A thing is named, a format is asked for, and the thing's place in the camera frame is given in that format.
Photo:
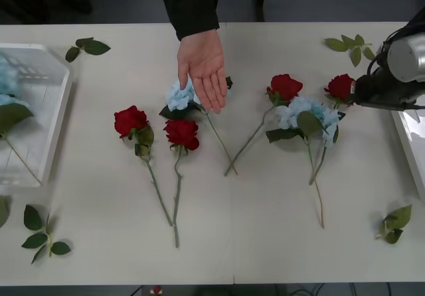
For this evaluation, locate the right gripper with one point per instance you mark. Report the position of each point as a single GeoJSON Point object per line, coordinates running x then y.
{"type": "Point", "coordinates": [378, 92]}

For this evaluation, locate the pale blue flower with leaves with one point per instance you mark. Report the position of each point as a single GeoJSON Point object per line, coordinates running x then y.
{"type": "Point", "coordinates": [289, 113]}

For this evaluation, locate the red rose with bent stem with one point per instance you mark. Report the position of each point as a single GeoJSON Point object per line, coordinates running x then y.
{"type": "Point", "coordinates": [182, 133]}

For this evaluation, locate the pale blue flower with stem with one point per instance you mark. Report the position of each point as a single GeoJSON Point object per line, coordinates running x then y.
{"type": "Point", "coordinates": [177, 98]}

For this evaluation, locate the red rose with long stem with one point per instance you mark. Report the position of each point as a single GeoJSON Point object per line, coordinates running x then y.
{"type": "Point", "coordinates": [131, 120]}

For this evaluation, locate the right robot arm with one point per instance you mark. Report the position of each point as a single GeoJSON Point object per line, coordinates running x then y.
{"type": "Point", "coordinates": [408, 60]}

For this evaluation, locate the person's forearm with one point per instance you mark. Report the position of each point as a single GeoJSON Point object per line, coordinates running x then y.
{"type": "Point", "coordinates": [192, 4]}

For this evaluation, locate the person's hand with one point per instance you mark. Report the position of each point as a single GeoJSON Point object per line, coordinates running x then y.
{"type": "Point", "coordinates": [202, 63]}

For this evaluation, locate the shallow white box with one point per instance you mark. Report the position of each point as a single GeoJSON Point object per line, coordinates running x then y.
{"type": "Point", "coordinates": [411, 136]}
{"type": "Point", "coordinates": [50, 110]}

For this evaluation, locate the light green leaf twig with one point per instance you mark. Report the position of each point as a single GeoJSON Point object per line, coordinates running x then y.
{"type": "Point", "coordinates": [337, 44]}

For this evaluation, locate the red rose with thin stem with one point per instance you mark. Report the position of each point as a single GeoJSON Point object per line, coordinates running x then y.
{"type": "Point", "coordinates": [285, 87]}

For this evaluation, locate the small green leaf twig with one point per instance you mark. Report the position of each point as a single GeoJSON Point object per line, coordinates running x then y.
{"type": "Point", "coordinates": [400, 218]}

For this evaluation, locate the dark green leaf twig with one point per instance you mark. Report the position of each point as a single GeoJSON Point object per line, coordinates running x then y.
{"type": "Point", "coordinates": [94, 47]}

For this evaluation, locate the pale blue flower large leaf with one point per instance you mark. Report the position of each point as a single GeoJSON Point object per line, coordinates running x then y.
{"type": "Point", "coordinates": [13, 115]}

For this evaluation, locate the green twig with four leaves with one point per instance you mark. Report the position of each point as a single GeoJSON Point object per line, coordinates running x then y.
{"type": "Point", "coordinates": [33, 218]}

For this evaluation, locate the pale blue flower head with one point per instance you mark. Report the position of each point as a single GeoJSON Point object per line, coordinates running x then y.
{"type": "Point", "coordinates": [6, 73]}

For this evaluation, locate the single green leaf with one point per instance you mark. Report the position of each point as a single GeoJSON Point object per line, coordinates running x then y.
{"type": "Point", "coordinates": [3, 209]}

